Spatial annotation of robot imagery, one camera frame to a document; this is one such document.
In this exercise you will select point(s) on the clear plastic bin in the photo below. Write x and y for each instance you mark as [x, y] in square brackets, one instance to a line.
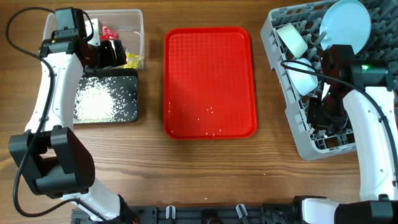
[128, 23]

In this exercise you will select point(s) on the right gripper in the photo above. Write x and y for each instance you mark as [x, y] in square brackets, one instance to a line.
[314, 120]

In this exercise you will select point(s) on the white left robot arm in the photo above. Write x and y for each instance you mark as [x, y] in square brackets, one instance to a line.
[50, 158]

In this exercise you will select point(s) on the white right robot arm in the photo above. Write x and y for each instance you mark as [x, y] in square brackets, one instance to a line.
[365, 90]

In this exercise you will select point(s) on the grey dishwasher rack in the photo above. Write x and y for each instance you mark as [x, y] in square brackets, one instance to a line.
[312, 143]

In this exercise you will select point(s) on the black tray with rice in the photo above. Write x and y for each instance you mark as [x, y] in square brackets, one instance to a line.
[107, 97]

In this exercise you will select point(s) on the light blue plate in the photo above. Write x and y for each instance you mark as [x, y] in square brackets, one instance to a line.
[347, 22]

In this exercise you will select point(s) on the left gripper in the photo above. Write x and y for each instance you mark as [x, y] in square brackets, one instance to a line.
[109, 59]

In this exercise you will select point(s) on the yellow foil wrapper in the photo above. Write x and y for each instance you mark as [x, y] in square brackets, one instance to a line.
[132, 60]

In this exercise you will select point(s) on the red strawberry candy wrapper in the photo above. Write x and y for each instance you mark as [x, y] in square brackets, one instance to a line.
[108, 34]

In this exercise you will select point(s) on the red plastic tray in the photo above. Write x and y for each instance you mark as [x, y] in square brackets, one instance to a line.
[208, 84]

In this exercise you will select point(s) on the mint green bowl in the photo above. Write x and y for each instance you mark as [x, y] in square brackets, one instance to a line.
[293, 40]

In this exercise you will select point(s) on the light blue small bowl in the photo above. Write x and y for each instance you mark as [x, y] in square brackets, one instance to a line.
[303, 82]

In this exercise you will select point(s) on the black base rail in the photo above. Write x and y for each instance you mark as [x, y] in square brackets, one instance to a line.
[268, 213]

